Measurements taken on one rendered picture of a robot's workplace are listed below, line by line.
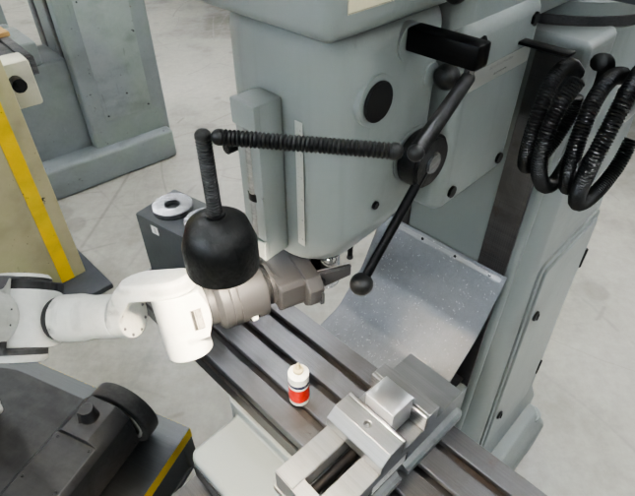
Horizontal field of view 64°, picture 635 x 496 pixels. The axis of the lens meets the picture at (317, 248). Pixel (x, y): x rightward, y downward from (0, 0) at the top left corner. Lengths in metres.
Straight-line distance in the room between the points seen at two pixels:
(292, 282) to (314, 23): 0.40
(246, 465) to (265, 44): 0.81
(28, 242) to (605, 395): 2.52
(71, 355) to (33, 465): 1.05
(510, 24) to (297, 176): 0.32
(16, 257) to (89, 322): 1.83
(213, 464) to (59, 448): 0.49
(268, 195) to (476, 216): 0.56
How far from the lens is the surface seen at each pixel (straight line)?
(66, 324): 0.83
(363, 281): 0.63
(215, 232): 0.46
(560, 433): 2.24
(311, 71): 0.53
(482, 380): 1.36
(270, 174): 0.59
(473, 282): 1.13
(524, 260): 1.09
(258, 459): 1.11
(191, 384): 2.22
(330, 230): 0.62
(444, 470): 1.00
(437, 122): 0.44
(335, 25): 0.45
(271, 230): 0.64
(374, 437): 0.88
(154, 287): 0.71
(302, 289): 0.75
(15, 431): 1.59
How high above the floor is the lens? 1.78
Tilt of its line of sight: 41 degrees down
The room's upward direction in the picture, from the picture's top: straight up
